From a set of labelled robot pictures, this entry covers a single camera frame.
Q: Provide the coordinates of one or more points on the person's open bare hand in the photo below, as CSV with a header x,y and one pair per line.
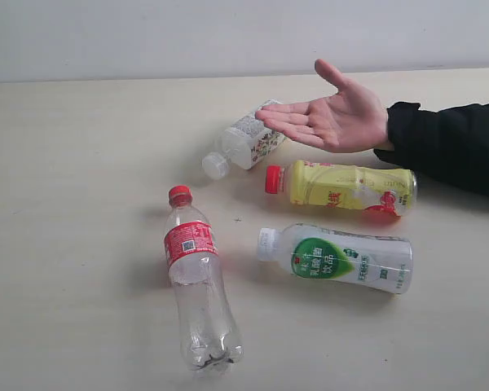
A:
x,y
352,120

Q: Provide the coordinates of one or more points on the yellow bottle red cap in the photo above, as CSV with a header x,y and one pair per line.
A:
x,y
390,191

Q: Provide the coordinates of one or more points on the white bottle green label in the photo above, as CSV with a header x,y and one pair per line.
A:
x,y
311,252

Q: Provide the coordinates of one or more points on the clear cola bottle red label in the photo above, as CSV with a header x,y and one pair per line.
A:
x,y
209,336

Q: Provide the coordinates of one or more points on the black sleeved forearm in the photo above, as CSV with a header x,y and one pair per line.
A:
x,y
450,146

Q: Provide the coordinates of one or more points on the white floral label bottle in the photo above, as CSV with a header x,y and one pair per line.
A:
x,y
244,144

